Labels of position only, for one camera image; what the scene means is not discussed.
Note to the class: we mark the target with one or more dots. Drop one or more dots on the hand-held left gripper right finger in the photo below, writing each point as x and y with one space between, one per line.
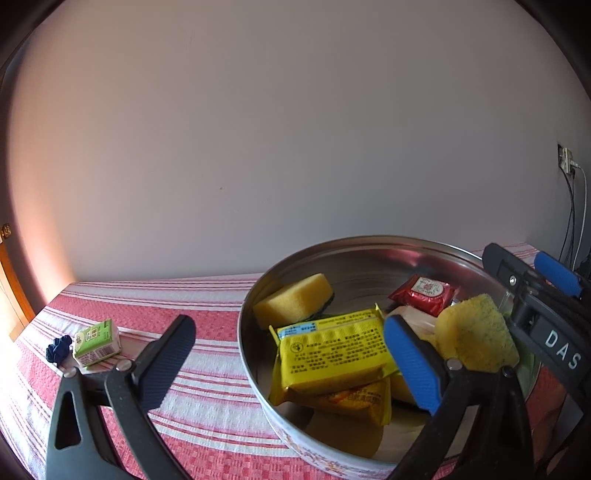
411 364

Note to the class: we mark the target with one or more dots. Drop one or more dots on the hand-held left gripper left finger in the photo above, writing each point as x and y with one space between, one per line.
168 364

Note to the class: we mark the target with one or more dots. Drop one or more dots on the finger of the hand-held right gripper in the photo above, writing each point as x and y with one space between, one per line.
508 274
556 272

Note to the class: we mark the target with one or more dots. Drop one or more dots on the orange snack packet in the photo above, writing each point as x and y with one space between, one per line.
360 401

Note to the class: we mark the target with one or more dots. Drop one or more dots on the speckled yellow scouring sponge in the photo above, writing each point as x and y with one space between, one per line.
475 337

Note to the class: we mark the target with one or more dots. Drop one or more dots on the yellow snack packet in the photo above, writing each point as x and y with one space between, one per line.
332 355

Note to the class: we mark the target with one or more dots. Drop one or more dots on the round metal cookie tin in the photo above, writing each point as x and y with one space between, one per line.
364 272

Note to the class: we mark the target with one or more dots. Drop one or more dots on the red snack packet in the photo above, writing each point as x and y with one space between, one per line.
425 293

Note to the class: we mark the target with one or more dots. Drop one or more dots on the red striped tablecloth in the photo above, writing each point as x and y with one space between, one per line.
207 300

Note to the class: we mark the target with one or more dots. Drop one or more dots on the small green white box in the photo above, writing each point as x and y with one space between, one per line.
94 344

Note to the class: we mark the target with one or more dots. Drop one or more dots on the dark blue crumpled cloth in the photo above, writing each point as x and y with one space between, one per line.
57 350

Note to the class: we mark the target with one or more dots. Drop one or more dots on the wooden door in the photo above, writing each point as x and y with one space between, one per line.
11 295

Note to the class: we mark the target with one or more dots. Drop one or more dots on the brass door hinge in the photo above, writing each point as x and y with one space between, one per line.
5 229

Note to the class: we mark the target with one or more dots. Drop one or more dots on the wall socket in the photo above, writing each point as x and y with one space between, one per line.
565 157

